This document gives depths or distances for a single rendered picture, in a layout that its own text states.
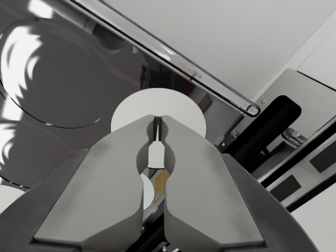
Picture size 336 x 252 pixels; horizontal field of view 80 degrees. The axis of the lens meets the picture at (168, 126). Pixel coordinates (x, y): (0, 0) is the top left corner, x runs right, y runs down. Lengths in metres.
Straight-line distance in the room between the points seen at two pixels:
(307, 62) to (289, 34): 0.04
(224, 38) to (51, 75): 0.19
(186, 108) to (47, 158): 0.17
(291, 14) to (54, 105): 0.27
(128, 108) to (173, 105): 0.04
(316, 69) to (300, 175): 0.12
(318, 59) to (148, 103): 0.19
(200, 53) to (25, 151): 0.23
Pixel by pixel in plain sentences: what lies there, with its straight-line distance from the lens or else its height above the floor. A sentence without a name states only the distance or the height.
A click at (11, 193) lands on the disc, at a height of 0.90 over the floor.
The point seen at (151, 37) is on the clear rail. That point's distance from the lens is 0.18.
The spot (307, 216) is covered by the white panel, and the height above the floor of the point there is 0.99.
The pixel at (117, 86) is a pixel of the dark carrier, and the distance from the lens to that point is 0.20.
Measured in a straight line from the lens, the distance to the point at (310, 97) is 0.23.
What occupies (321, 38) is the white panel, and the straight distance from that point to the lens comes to 0.30.
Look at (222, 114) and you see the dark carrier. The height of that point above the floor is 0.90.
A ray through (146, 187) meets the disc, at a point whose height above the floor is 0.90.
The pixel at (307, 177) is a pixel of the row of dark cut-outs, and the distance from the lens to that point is 0.20.
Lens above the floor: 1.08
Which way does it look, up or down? 59 degrees down
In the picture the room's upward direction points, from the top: 178 degrees clockwise
